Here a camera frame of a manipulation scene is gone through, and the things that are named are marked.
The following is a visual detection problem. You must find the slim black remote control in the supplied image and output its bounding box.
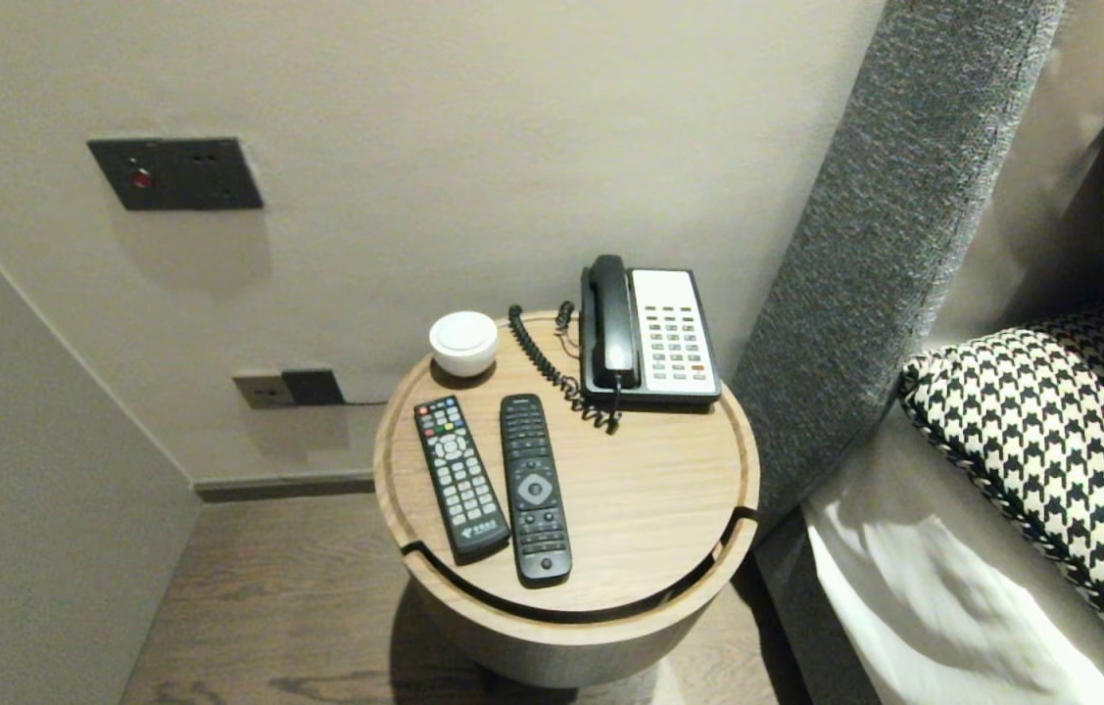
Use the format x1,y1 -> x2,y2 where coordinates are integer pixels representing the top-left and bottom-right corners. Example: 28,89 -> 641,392
500,394 -> 573,588

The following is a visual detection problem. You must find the black remote with coloured buttons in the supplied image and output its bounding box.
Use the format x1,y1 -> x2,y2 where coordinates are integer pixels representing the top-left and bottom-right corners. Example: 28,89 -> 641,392
413,395 -> 511,566

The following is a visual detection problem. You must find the black telephone handset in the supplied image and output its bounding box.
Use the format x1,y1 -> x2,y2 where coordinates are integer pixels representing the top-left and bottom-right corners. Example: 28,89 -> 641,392
589,255 -> 642,390

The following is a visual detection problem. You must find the white round puck device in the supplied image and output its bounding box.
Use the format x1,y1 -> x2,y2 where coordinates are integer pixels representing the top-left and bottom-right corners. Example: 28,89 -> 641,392
429,311 -> 500,379

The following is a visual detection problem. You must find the black and white desk telephone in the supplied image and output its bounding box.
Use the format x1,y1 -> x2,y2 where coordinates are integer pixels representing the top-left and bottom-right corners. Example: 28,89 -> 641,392
579,266 -> 723,408

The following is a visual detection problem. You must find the round wooden nightstand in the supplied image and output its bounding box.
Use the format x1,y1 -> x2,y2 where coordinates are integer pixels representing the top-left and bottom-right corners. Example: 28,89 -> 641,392
373,309 -> 761,688

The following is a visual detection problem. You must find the brown skirting board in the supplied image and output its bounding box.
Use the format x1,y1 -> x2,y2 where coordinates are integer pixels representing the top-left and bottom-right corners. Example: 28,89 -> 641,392
194,473 -> 378,504

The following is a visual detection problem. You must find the grey upholstered headboard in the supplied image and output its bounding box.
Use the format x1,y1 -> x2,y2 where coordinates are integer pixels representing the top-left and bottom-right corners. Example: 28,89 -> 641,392
728,0 -> 1067,530

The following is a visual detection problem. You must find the dark grey bed base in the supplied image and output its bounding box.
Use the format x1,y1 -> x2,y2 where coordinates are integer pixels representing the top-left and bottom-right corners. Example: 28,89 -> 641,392
755,504 -> 881,705

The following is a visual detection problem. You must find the white bed sheet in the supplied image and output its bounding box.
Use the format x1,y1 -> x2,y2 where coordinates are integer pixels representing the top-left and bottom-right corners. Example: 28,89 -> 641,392
801,401 -> 1104,705

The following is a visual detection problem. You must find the houndstooth black and white pillow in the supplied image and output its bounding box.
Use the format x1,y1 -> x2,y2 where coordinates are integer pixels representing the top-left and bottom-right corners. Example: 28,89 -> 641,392
899,299 -> 1104,698

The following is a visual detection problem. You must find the beige upholstered headboard panel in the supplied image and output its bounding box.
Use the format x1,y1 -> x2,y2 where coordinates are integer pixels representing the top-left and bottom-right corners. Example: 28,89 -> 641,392
924,0 -> 1104,349

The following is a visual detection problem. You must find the black coiled telephone cord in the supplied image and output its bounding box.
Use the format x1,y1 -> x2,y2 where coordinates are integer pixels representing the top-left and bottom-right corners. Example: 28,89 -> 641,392
508,301 -> 623,435

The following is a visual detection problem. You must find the grey wall socket plate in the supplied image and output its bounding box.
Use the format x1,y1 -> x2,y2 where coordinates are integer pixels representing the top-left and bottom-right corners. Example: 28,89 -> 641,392
233,372 -> 296,410

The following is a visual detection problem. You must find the dark wall switch panel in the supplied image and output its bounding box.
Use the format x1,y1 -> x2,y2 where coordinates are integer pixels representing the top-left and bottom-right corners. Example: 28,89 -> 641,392
86,137 -> 265,212

